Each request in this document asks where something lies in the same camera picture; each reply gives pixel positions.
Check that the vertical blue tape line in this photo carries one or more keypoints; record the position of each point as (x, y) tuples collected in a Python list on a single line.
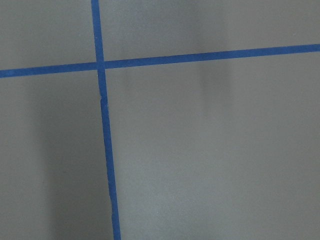
[(104, 106)]

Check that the horizontal blue tape line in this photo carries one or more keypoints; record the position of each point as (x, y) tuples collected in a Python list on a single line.
[(161, 60)]

